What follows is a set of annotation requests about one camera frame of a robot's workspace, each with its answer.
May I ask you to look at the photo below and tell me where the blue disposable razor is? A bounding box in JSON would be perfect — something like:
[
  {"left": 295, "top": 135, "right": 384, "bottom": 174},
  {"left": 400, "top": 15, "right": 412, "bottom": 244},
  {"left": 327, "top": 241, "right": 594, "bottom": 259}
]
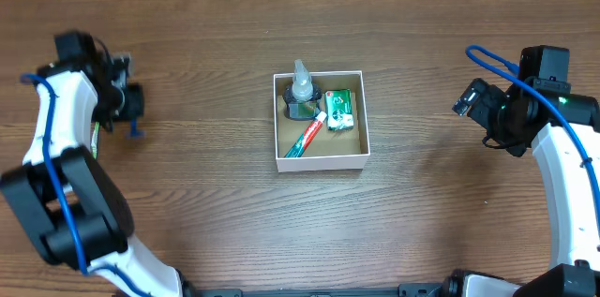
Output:
[{"left": 127, "top": 119, "right": 145, "bottom": 139}]

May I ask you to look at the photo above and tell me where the green white toothbrush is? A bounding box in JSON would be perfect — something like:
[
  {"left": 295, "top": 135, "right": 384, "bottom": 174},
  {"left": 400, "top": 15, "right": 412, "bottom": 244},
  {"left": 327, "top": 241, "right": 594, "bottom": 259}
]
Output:
[{"left": 90, "top": 122, "right": 100, "bottom": 158}]

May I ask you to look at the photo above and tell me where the green Dettol soap pack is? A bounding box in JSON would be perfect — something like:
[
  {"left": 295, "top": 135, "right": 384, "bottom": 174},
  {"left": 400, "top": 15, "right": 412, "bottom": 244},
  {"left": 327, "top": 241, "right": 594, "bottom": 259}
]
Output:
[{"left": 324, "top": 89, "right": 354, "bottom": 131}]

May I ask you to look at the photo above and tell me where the blue mouthwash spray bottle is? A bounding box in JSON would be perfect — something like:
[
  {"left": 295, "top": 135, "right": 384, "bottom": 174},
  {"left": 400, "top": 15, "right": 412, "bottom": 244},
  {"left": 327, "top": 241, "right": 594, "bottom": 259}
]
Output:
[{"left": 282, "top": 59, "right": 323, "bottom": 121}]

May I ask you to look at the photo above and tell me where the Colgate toothpaste tube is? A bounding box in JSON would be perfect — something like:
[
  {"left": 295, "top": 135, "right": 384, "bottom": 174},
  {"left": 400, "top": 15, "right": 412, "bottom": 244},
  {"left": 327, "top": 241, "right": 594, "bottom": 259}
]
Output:
[{"left": 284, "top": 111, "right": 327, "bottom": 158}]

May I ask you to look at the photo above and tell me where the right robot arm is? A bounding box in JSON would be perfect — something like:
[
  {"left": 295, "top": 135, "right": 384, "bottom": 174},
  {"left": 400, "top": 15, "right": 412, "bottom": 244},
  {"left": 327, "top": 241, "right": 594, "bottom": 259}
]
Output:
[{"left": 435, "top": 45, "right": 599, "bottom": 296}]

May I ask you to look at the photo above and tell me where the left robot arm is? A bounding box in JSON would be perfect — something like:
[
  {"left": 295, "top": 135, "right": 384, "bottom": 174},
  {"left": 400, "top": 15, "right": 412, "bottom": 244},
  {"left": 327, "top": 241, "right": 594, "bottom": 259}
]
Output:
[{"left": 1, "top": 30, "right": 196, "bottom": 296}]

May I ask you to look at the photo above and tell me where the open white cardboard box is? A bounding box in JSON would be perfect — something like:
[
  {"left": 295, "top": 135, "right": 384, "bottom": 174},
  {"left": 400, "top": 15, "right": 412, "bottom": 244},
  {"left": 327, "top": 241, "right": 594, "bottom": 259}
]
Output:
[{"left": 273, "top": 70, "right": 371, "bottom": 172}]

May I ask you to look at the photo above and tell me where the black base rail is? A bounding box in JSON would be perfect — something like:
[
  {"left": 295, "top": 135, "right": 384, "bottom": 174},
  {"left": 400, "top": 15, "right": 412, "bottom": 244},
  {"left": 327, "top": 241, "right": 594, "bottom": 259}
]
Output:
[{"left": 194, "top": 283, "right": 442, "bottom": 297}]

